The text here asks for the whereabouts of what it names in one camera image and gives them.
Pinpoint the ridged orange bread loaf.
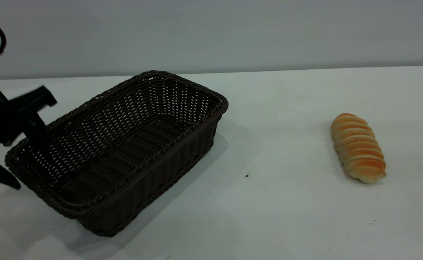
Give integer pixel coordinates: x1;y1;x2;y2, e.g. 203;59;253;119
331;113;387;184

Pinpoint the black woven wicker basket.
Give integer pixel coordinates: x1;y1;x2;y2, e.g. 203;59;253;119
5;70;229;238

